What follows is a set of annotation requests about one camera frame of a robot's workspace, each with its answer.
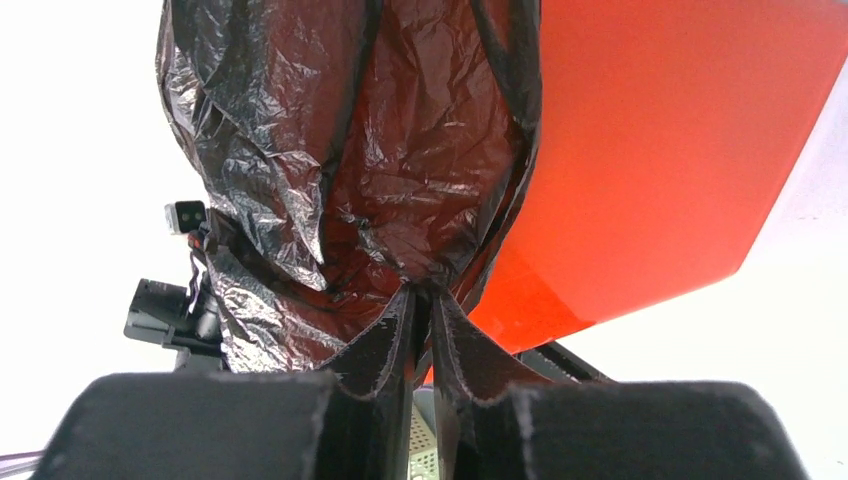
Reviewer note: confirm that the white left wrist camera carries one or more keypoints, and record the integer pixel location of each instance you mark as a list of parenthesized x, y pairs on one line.
[(182, 217)]

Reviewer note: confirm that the orange plastic trash bin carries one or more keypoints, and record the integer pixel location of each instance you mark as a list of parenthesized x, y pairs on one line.
[(669, 130)]

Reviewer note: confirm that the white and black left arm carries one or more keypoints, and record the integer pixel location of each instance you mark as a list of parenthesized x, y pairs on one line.
[(186, 320)]

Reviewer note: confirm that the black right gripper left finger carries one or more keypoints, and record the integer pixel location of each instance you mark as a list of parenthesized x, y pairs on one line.
[(349, 419)]

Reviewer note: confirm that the black plastic trash bag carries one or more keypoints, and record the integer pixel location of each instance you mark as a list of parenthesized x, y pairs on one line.
[(348, 147)]

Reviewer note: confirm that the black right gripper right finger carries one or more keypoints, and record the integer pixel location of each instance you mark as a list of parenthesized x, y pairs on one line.
[(499, 419)]

